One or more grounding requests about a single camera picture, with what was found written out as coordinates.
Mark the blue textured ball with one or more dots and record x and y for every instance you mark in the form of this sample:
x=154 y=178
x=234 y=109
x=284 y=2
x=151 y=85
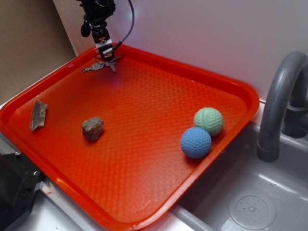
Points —
x=196 y=143

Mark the red plastic tray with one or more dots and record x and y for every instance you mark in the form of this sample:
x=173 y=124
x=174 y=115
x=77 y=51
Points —
x=136 y=171

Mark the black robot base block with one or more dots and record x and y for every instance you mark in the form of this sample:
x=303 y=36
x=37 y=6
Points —
x=20 y=180

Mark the piece of wood bark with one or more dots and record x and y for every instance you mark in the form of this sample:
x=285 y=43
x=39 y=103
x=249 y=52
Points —
x=38 y=115

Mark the green textured ball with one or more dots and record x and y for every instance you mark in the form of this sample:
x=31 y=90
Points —
x=209 y=119

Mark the grey toy faucet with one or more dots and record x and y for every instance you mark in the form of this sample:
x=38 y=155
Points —
x=286 y=108

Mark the brown rock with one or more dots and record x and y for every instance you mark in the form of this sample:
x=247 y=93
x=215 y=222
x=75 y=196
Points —
x=92 y=128

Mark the light wooden board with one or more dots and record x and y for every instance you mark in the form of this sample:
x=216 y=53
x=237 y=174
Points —
x=71 y=15

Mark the grey toy sink basin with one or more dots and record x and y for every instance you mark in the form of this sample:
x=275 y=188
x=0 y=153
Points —
x=239 y=192

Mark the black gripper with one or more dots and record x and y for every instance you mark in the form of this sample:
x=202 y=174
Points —
x=96 y=14

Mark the silver keys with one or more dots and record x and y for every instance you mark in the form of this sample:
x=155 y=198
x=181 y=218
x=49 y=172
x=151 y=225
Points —
x=100 y=63

